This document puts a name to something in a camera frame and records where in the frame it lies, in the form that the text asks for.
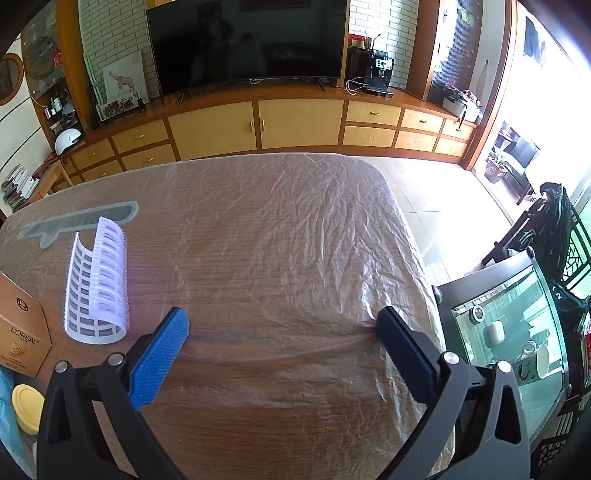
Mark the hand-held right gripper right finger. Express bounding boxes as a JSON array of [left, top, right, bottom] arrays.
[[376, 306, 532, 480]]

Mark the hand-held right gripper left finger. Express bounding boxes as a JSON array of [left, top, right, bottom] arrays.
[[37, 307, 191, 480]]

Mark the white perforated plastic sheet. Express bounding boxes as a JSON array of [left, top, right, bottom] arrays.
[[64, 217, 130, 345]]

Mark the brown wooden box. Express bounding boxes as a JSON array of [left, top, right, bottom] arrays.
[[0, 271, 53, 378]]

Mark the small yellow cup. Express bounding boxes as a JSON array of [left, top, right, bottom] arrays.
[[11, 384, 46, 436]]

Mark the blue plastic bag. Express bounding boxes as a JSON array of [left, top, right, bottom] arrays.
[[0, 367, 24, 468]]

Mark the glass top side table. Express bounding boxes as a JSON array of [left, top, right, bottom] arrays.
[[431, 247, 591, 480]]

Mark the white printed mug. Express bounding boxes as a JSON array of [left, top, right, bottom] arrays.
[[515, 342, 551, 377]]

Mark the dark wooden chair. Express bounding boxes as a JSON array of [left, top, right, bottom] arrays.
[[480, 196, 591, 280]]

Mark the black backpack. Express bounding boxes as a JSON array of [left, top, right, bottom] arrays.
[[549, 276, 591, 334]]

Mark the black jacket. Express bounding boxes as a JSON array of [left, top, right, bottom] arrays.
[[522, 182, 576, 278]]

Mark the potted plant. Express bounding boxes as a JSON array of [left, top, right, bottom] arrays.
[[485, 154, 509, 184]]

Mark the small wooden desk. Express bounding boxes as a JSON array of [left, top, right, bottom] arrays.
[[31, 157, 71, 200]]

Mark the stack of books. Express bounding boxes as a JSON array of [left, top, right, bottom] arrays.
[[1, 165, 40, 213]]

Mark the black armchair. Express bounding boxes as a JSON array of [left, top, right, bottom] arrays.
[[501, 136, 541, 182]]

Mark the white helmet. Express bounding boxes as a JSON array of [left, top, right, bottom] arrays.
[[54, 128, 83, 156]]

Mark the long wooden drawer sideboard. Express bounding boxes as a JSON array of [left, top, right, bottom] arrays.
[[58, 85, 481, 188]]

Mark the red flower picture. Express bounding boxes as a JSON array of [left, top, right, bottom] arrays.
[[95, 95, 142, 122]]

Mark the white storage box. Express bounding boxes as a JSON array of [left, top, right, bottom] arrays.
[[442, 83, 484, 119]]

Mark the giraffe picture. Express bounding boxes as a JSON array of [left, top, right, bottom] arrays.
[[102, 51, 149, 105]]

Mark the wooden display shelf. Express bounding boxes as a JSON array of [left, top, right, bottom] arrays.
[[18, 9, 86, 139]]

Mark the black coffee machine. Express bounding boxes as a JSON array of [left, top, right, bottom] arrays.
[[369, 50, 394, 97]]

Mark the black countertop box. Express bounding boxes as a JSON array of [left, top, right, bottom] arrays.
[[347, 45, 371, 89]]

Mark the dark glass cabinet door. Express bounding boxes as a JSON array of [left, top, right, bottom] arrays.
[[427, 0, 477, 105]]

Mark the round metal fan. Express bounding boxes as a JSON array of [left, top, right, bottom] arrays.
[[23, 37, 59, 80]]

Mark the large black television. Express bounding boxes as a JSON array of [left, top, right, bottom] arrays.
[[147, 0, 350, 107]]

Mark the blue hanging garment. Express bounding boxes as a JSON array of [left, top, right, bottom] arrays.
[[524, 16, 548, 64]]

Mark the round wooden wall decoration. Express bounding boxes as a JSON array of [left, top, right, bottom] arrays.
[[0, 53, 25, 107]]

